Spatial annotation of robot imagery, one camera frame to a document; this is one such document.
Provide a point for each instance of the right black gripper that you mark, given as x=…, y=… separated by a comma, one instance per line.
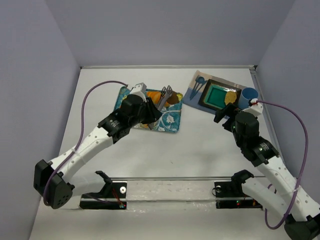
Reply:
x=226, y=113

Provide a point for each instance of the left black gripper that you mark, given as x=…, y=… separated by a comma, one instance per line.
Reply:
x=152, y=111

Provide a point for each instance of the oval bread slice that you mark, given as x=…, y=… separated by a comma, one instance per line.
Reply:
x=230, y=97

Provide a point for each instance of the metal tongs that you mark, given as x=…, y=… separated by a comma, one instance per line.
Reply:
x=166, y=92

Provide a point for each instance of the dark brown bread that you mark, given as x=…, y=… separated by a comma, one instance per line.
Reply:
x=173, y=99

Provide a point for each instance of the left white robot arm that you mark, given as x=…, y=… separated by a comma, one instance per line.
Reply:
x=53, y=179

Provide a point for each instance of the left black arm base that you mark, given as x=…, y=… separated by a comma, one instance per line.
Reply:
x=112, y=195

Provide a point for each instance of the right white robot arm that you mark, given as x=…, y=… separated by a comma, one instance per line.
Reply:
x=300, y=214

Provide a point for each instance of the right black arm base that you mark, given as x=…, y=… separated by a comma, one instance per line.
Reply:
x=229, y=194

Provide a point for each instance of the black green square plate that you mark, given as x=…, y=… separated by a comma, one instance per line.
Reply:
x=213, y=95

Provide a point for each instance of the golden croissant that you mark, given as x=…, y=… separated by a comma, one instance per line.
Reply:
x=154, y=95

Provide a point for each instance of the blue cup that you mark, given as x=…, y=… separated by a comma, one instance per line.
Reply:
x=246, y=95

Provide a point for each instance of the blue placemat with cutlery print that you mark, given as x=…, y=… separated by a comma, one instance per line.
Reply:
x=196, y=87

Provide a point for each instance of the teal floral tray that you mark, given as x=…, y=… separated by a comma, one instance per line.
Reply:
x=171, y=114

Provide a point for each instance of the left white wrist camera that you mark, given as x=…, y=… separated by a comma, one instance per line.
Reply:
x=139, y=90

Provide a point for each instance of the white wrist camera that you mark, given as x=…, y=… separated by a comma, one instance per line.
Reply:
x=254, y=107
x=139, y=90

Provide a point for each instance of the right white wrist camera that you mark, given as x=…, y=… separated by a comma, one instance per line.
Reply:
x=254, y=107

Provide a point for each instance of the metal mounting rail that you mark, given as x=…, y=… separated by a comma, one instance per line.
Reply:
x=170, y=189

